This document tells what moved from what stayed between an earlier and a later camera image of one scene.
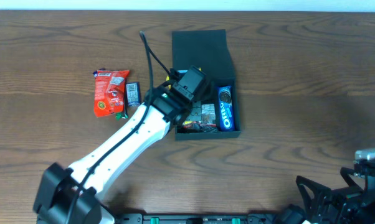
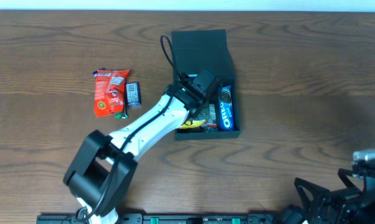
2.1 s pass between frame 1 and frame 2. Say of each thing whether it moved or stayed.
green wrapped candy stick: stayed
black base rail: stayed
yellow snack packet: moved
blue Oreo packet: stayed
